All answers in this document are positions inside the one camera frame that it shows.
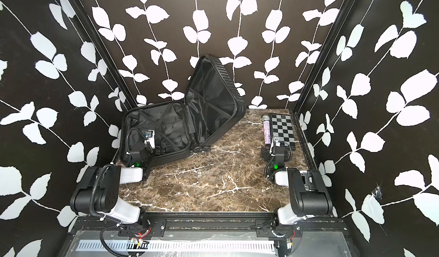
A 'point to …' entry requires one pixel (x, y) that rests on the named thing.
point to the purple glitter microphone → (267, 129)
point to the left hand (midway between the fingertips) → (157, 136)
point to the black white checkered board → (283, 128)
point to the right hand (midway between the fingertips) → (272, 143)
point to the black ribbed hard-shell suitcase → (215, 104)
